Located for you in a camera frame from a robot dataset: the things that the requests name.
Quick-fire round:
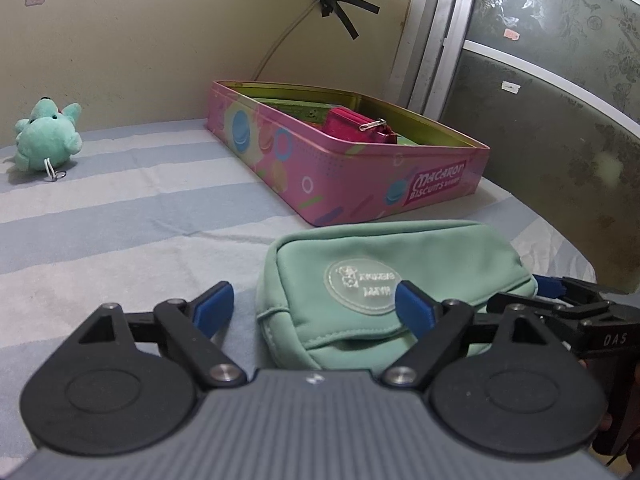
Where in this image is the mint green plush toy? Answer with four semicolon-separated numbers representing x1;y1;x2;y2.
2;96;84;182

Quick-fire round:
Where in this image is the black tape cross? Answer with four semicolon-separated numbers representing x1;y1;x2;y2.
290;0;381;41

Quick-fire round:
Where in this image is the red wallet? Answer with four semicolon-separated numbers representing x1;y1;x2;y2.
324;106;399;146

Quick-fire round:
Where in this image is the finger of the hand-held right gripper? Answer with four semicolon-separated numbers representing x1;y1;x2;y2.
535;274;628;308
486;292;618;331

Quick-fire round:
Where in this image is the pink biscuit tin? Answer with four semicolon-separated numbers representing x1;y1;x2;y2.
206;79;491;229

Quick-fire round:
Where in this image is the beige charger cable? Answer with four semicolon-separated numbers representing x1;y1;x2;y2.
254;0;341;82

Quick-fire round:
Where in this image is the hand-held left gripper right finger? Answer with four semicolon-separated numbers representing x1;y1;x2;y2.
382;281;553;389

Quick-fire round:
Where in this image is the striped bed sheet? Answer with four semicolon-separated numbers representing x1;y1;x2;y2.
0;117;598;461

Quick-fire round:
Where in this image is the frosted glass sliding door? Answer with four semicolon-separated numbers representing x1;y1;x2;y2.
384;0;640;293

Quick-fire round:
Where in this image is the mint green zip pouch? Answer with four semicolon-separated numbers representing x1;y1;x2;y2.
255;220;539;374

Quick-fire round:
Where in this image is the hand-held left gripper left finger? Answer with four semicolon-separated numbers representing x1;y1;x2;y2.
75;281;247;389

